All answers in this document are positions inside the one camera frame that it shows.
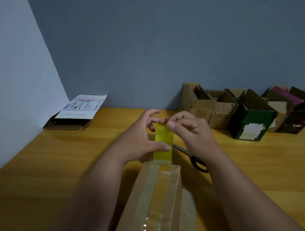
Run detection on person's left hand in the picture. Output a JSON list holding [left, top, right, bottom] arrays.
[[112, 109, 172, 164]]

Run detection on person's right hand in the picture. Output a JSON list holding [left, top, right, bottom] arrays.
[[165, 110, 221, 165]]

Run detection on black scissors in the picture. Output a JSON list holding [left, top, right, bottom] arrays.
[[173, 143, 210, 173]]

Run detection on yellow tape roll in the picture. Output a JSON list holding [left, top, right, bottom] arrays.
[[153, 123, 174, 165]]

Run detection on plain brown carton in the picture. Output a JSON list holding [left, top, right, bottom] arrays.
[[179, 82, 217, 125]]

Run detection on brown carton with label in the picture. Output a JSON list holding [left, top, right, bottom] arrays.
[[206, 90, 240, 130]]

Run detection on green box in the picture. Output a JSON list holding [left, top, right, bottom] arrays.
[[225, 88, 279, 142]]

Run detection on black box white label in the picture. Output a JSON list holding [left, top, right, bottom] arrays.
[[43, 94, 108, 131]]

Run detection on small brown cardboard box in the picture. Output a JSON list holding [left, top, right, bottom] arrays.
[[262, 97, 289, 133]]

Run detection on pink and black carton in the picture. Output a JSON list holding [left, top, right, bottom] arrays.
[[262, 85, 305, 135]]

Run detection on person's left forearm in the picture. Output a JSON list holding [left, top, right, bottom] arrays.
[[50, 152, 127, 231]]

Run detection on person's right forearm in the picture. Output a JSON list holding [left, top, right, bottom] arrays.
[[206, 152, 303, 231]]

